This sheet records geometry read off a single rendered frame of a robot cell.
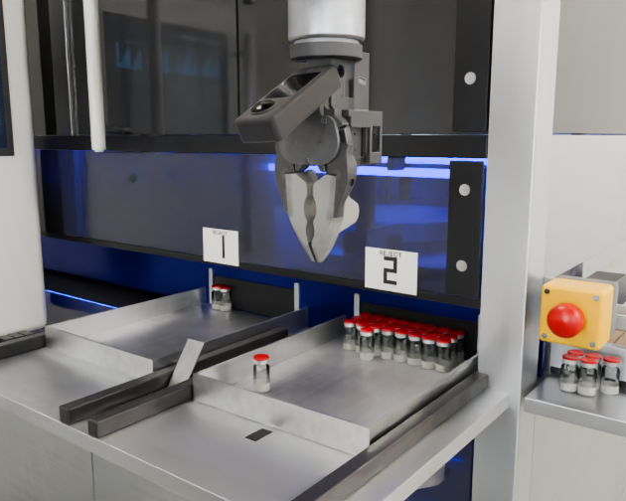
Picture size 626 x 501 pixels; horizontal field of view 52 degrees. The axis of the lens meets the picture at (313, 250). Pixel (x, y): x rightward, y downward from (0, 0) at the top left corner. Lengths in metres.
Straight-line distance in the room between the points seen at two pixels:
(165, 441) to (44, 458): 1.08
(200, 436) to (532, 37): 0.60
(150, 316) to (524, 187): 0.70
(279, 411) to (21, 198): 0.86
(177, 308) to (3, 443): 0.86
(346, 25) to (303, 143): 0.12
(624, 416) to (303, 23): 0.58
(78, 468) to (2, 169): 0.71
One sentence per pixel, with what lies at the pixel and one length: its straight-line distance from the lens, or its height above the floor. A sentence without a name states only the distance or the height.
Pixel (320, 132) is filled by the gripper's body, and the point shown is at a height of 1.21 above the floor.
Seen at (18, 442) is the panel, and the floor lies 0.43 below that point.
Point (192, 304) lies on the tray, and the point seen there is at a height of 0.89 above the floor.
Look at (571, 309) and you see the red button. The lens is 0.81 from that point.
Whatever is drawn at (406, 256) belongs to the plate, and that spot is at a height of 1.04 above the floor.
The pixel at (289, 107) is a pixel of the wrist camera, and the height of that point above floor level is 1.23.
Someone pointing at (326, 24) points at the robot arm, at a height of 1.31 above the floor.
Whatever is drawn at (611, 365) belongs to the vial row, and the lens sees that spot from 0.92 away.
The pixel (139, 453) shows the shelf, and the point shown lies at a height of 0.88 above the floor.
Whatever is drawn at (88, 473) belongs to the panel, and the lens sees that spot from 1.66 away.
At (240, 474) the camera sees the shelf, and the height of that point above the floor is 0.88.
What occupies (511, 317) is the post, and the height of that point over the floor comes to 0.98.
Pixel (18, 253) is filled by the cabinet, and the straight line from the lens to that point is 1.46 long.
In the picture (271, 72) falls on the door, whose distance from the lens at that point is 1.06.
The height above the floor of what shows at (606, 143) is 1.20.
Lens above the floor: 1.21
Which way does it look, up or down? 10 degrees down
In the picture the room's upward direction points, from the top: straight up
